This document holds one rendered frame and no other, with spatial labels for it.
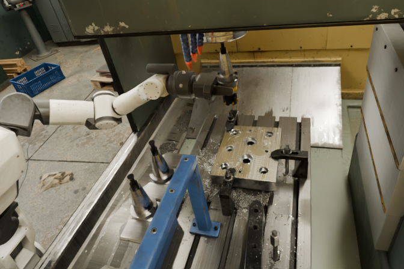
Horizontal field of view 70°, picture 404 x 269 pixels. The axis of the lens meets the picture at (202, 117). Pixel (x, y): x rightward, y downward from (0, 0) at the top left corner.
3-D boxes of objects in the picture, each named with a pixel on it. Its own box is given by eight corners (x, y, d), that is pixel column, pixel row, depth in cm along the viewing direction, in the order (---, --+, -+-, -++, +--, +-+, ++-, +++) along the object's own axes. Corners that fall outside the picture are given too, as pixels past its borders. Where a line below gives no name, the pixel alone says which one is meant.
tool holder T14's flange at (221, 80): (235, 85, 86) (234, 77, 85) (216, 86, 88) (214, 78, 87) (238, 75, 91) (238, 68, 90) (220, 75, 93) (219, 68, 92)
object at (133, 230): (115, 239, 64) (114, 237, 63) (127, 218, 68) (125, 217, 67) (143, 245, 62) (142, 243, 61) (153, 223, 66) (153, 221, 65)
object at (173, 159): (155, 167, 80) (154, 164, 80) (162, 153, 84) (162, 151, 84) (178, 169, 78) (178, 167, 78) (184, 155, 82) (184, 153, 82)
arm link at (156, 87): (175, 104, 93) (144, 102, 97) (188, 91, 102) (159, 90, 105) (171, 70, 88) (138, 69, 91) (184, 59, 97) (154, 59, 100)
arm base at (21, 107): (23, 147, 103) (-10, 131, 100) (44, 117, 109) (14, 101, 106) (21, 137, 91) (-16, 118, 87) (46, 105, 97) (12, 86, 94)
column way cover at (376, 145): (369, 252, 83) (419, 102, 53) (351, 142, 119) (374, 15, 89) (389, 255, 81) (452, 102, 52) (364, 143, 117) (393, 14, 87)
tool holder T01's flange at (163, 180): (172, 187, 74) (170, 180, 73) (149, 187, 76) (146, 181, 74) (177, 169, 79) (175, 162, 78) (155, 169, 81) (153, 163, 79)
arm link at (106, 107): (148, 111, 105) (114, 129, 114) (145, 86, 108) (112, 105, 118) (125, 105, 96) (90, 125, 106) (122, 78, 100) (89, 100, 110)
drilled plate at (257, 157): (211, 184, 107) (210, 174, 104) (228, 133, 129) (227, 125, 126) (276, 191, 100) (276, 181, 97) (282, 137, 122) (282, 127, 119)
